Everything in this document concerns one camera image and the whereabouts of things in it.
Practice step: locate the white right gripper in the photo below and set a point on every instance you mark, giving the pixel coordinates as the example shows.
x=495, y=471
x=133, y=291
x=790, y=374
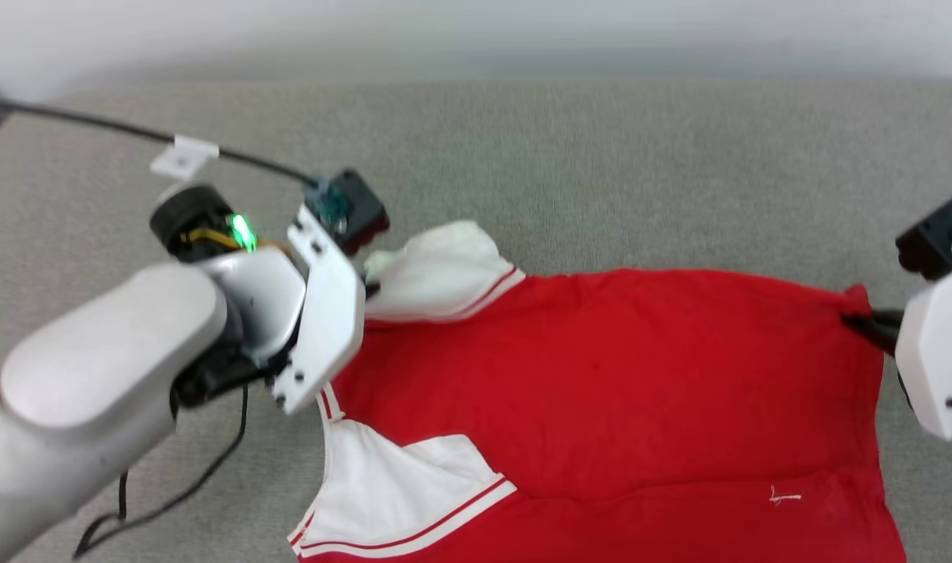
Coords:
x=937, y=352

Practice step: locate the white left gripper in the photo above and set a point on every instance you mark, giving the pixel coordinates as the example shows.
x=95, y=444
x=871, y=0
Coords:
x=331, y=313

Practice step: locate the red and white jersey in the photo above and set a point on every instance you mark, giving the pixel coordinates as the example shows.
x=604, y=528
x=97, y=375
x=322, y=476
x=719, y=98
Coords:
x=601, y=375

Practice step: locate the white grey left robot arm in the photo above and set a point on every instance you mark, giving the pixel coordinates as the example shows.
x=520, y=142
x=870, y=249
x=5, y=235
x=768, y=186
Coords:
x=93, y=367

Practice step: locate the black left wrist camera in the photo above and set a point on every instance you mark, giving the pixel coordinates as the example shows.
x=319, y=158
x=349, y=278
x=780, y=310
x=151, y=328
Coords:
x=359, y=207

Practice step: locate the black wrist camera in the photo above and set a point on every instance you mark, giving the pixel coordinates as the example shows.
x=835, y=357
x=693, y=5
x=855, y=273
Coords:
x=933, y=238
x=359, y=207

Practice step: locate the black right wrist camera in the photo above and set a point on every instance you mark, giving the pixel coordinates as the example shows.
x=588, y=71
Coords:
x=933, y=238

